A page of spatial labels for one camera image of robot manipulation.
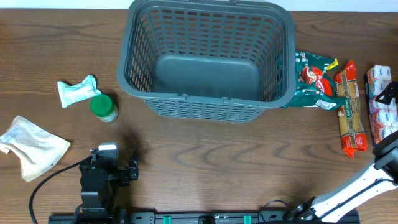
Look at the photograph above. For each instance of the grey plastic basket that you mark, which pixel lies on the grey plastic basket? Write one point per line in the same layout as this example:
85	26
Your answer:
215	60

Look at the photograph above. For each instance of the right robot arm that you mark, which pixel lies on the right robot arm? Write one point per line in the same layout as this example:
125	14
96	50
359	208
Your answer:
378	177

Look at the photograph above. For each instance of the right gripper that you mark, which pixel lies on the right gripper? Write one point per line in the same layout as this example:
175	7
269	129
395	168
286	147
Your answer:
392	93

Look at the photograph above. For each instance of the small white-teal pouch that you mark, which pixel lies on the small white-teal pouch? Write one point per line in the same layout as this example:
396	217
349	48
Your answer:
70	94

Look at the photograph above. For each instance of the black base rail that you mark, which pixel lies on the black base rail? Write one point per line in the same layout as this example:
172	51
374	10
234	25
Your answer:
271	217

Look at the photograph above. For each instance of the tissue multipack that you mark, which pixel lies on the tissue multipack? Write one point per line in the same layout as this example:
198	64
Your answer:
382	117

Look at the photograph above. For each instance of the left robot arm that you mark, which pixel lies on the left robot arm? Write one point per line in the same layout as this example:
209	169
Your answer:
100	202

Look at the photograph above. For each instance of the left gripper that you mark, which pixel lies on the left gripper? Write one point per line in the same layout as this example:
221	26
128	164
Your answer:
125	173

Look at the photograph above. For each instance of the green coffee bag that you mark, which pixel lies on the green coffee bag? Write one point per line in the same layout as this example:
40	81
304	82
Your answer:
314	89

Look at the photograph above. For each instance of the green-lid jar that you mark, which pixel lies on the green-lid jar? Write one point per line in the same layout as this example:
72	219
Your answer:
104	108

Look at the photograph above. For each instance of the beige paper pouch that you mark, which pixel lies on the beige paper pouch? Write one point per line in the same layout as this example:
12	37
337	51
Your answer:
37	149

